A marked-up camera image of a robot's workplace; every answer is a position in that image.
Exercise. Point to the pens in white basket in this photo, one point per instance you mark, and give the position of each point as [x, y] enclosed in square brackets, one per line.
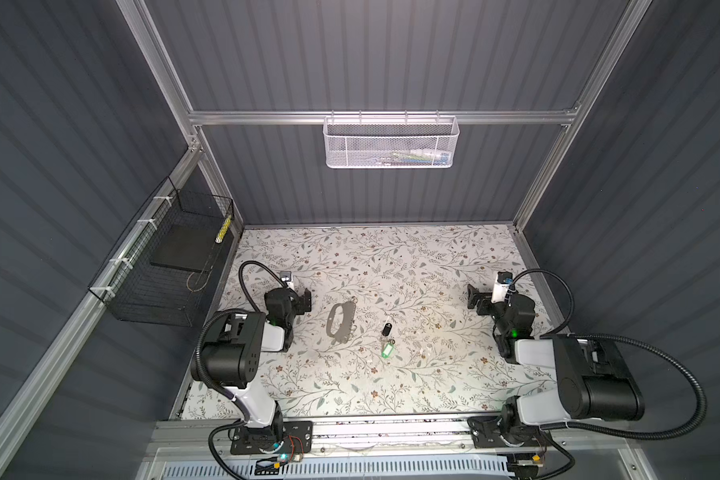
[419, 157]

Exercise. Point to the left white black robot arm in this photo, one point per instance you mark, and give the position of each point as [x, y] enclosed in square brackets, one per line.
[227, 358]

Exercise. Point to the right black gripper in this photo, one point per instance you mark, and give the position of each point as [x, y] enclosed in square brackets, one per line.
[485, 297]

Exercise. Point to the black pad in basket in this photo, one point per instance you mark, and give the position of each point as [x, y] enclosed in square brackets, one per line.
[185, 248]

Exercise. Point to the black wire basket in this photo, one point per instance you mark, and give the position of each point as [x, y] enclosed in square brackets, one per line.
[133, 290]

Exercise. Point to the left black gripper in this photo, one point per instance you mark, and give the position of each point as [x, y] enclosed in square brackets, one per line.
[300, 302]

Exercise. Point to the white ventilated cable duct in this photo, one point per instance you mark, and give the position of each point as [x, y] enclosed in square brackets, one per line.
[380, 467]

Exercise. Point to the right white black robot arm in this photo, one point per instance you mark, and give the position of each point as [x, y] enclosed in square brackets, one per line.
[592, 378]

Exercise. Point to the floral table mat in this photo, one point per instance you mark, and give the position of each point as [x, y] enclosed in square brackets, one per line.
[414, 277]

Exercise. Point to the white wire mesh basket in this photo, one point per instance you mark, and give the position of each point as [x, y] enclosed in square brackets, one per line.
[350, 140]

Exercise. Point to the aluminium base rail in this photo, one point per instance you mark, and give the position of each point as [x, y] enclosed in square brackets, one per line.
[412, 434]

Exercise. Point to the yellow marker in basket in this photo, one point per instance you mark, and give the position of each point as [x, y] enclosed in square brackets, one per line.
[219, 238]

